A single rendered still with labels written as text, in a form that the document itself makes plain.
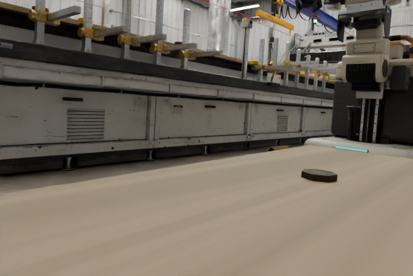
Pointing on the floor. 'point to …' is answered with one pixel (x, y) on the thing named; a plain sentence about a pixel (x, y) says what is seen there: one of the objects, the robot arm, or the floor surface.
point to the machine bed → (135, 113)
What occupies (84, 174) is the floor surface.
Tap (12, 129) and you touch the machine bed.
